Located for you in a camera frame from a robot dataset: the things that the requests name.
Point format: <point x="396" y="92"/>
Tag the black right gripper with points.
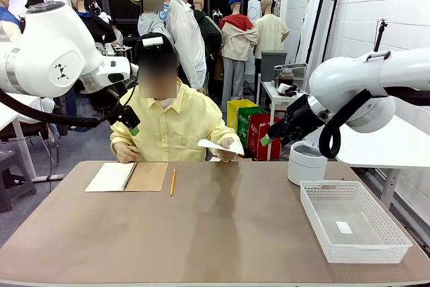
<point x="297" y="119"/>

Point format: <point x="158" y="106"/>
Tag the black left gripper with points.
<point x="126" y="114"/>

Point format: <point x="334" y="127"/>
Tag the brown spiral notebook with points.
<point x="148" y="176"/>

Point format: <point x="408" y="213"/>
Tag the white paper sheet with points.
<point x="210" y="144"/>

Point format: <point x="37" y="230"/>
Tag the yellow pencil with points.
<point x="172" y="183"/>

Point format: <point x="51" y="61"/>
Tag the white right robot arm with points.
<point x="342" y="72"/>

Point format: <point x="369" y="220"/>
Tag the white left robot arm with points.
<point x="50" y="48"/>

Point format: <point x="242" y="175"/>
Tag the person's left forearm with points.
<point x="230" y="130"/>

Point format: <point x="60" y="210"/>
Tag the person's right forearm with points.
<point x="117" y="137"/>

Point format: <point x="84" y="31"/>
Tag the person's right hand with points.
<point x="127" y="154"/>

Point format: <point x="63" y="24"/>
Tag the person's left hand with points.
<point x="226" y="156"/>

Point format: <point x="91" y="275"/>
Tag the red recycling bin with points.
<point x="257" y="135"/>

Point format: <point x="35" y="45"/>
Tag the black floor stand base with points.
<point x="247" y="156"/>

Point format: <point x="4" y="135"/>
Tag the green recycling bin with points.
<point x="243" y="125"/>

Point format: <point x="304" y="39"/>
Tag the yellow recycling bin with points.
<point x="235" y="115"/>

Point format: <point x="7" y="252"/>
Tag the person in yellow shirt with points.
<point x="174" y="125"/>

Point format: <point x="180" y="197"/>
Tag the white round trash bin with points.
<point x="305" y="166"/>

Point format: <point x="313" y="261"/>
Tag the small white side table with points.
<point x="268" y="92"/>

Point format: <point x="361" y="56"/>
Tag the glass jar with dark liquid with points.
<point x="285" y="77"/>

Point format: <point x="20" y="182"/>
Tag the grey bin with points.
<point x="273" y="65"/>

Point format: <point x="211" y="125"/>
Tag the grey metal tray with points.
<point x="299" y="72"/>

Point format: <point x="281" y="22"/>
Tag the black cap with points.
<point x="154" y="53"/>

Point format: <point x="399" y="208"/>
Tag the white plastic bag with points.
<point x="47" y="105"/>

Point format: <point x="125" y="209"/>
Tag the mannequin in red beige jacket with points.
<point x="236" y="41"/>

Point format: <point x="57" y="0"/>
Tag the figure in green bucket hat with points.
<point x="151" y="28"/>

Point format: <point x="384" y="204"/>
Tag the tall mannequin in white shirt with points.
<point x="188" y="41"/>

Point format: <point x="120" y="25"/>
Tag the mannequin in cream shirt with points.
<point x="270" y="31"/>

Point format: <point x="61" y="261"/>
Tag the white desk with metal legs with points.
<point x="20" y="139"/>

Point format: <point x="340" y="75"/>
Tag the small white label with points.
<point x="344" y="228"/>

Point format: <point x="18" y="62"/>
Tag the large white desk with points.
<point x="386" y="149"/>

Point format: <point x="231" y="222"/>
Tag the mannequin in dark green jacket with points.
<point x="210" y="31"/>

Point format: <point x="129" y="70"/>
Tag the black pole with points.
<point x="332" y="21"/>
<point x="319" y="11"/>

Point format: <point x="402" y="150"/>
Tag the white perforated plastic basket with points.
<point x="369" y="253"/>

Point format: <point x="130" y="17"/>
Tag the black tripod stand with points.
<point x="381" y="35"/>

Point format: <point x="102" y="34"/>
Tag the mannequin in blue white top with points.
<point x="6" y="18"/>

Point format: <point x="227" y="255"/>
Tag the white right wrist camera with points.
<point x="285" y="88"/>

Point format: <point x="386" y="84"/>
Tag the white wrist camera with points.
<point x="134" y="70"/>
<point x="285" y="88"/>

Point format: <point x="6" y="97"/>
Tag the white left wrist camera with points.
<point x="134" y="70"/>

